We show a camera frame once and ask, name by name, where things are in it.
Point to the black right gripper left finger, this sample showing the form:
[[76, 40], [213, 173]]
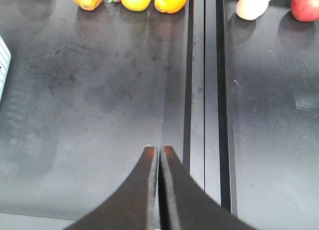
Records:
[[131, 206]]

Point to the light blue plastic basket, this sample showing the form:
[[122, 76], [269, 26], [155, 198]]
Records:
[[5, 58]]

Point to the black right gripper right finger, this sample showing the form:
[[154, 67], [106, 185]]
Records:
[[183, 205]]

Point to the orange right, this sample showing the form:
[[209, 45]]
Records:
[[169, 6]]

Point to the black wooden fruit stand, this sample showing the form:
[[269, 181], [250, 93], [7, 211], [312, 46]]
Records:
[[87, 91]]

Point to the red apple back left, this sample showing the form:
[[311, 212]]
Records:
[[305, 10]]

